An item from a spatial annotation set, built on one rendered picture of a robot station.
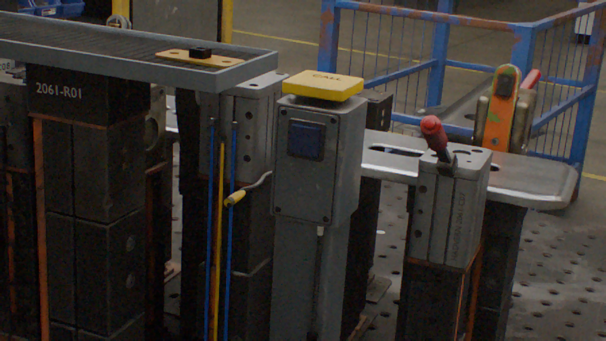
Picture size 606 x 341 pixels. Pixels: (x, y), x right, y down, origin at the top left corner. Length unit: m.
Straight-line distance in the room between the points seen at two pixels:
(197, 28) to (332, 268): 4.05
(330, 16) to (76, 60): 2.38
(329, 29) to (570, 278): 1.82
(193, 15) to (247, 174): 3.81
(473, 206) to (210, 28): 4.07
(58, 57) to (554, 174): 0.63
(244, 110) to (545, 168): 0.41
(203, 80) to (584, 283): 0.97
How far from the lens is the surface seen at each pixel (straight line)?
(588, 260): 1.66
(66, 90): 0.88
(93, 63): 0.81
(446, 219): 0.91
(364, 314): 1.32
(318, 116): 0.75
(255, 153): 0.97
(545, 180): 1.09
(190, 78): 0.76
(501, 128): 1.22
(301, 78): 0.77
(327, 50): 3.17
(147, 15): 4.44
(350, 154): 0.77
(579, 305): 1.48
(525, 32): 2.86
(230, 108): 0.96
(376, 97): 1.30
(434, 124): 0.77
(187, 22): 4.73
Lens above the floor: 1.33
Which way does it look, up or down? 19 degrees down
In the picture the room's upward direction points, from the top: 4 degrees clockwise
